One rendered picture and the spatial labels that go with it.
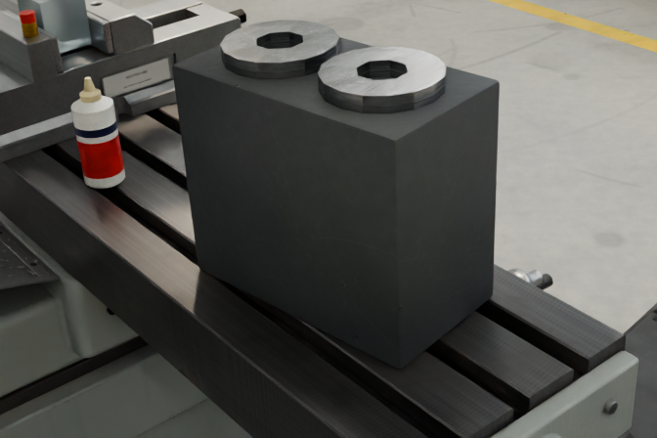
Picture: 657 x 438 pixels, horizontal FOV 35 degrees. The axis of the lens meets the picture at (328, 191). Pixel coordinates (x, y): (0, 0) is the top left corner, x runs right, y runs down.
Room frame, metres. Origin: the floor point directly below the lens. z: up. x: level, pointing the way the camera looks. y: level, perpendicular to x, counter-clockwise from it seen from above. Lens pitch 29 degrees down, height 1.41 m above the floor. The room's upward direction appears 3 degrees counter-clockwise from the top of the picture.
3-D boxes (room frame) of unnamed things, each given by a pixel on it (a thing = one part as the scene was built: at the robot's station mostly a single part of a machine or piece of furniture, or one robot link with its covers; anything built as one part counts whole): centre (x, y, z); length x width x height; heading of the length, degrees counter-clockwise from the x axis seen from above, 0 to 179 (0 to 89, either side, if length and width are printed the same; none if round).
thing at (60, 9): (1.10, 0.29, 1.04); 0.06 x 0.05 x 0.06; 38
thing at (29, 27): (1.05, 0.30, 1.05); 0.02 x 0.02 x 0.03
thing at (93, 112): (0.92, 0.22, 0.98); 0.04 x 0.04 x 0.11
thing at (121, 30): (1.14, 0.24, 1.02); 0.12 x 0.06 x 0.04; 38
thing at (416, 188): (0.72, -0.01, 1.03); 0.22 x 0.12 x 0.20; 46
